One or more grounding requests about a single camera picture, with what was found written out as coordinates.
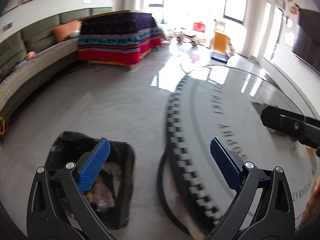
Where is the black trash bag bin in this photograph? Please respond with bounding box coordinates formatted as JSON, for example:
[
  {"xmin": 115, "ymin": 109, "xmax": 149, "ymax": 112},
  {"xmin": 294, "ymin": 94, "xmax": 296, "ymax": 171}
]
[{"xmin": 45, "ymin": 131, "xmax": 135, "ymax": 230}]

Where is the yellow children slide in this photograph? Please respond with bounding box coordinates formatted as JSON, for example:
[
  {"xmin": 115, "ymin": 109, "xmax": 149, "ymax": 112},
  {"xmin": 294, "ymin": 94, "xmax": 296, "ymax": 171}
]
[{"xmin": 211, "ymin": 20, "xmax": 235, "ymax": 63}]

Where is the wall mounted television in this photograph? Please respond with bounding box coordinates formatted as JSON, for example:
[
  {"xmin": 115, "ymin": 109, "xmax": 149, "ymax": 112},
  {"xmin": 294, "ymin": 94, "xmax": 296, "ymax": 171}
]
[{"xmin": 292, "ymin": 9, "xmax": 320, "ymax": 73}]

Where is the person's right hand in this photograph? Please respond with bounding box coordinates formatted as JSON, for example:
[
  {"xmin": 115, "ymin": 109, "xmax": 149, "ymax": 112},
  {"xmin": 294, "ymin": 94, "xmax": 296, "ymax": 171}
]
[{"xmin": 300, "ymin": 177, "xmax": 320, "ymax": 228}]

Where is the table with patterned blanket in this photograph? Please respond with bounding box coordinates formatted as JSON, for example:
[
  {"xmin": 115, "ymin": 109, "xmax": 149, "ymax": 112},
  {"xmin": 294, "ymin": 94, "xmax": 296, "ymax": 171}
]
[{"xmin": 78, "ymin": 10, "xmax": 162, "ymax": 67}]

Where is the silver snack wrapper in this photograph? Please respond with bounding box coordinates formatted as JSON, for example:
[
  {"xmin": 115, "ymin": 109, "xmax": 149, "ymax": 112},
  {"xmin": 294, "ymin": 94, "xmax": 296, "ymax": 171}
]
[{"xmin": 252, "ymin": 102, "xmax": 303, "ymax": 138}]

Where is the clear bag with pink contents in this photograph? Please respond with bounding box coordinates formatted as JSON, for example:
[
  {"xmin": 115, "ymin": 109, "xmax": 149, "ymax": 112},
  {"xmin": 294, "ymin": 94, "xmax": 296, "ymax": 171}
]
[{"xmin": 89, "ymin": 180, "xmax": 116, "ymax": 213}]

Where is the toy ride-on airplane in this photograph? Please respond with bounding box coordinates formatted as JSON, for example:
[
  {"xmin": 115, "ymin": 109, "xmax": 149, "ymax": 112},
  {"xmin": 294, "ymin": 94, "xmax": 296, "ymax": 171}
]
[{"xmin": 176, "ymin": 31, "xmax": 198, "ymax": 48}]

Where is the red toy house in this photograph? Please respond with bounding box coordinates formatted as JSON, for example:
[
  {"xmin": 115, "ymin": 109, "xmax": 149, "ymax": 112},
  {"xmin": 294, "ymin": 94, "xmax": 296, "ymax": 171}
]
[{"xmin": 193, "ymin": 22, "xmax": 206, "ymax": 33}]

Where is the green grey sofa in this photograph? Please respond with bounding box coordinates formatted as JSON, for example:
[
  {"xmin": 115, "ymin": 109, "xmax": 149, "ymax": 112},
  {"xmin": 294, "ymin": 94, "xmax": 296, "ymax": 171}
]
[{"xmin": 1, "ymin": 7, "xmax": 112, "ymax": 130}]

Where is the orange cushion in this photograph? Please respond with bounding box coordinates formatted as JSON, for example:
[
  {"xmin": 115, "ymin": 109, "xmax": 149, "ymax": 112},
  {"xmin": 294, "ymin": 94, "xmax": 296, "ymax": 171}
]
[{"xmin": 53, "ymin": 20, "xmax": 81, "ymax": 43}]

